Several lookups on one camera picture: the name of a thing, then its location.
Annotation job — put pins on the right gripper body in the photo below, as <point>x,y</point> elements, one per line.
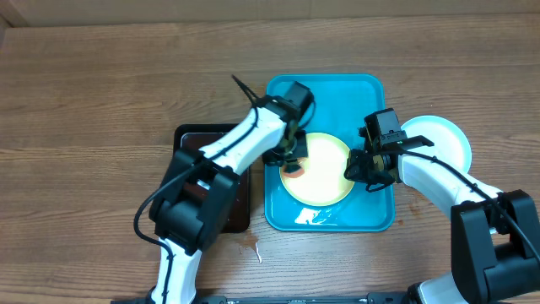
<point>359,167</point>

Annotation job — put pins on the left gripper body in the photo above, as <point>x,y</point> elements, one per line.
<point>288,151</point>

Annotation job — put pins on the yellow-green plate top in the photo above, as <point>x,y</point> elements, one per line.
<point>320,180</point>

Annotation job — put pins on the light blue plate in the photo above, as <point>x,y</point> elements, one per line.
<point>448,138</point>

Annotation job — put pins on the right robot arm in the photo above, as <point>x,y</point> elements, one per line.
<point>494,234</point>

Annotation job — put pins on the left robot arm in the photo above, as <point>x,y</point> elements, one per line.
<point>194,200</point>

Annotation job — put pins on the teal plastic serving tray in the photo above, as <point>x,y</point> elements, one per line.
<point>343,100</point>

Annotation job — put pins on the black rectangular water tray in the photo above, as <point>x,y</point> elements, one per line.
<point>195,136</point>

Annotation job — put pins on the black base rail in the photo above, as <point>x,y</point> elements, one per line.
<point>316,300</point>

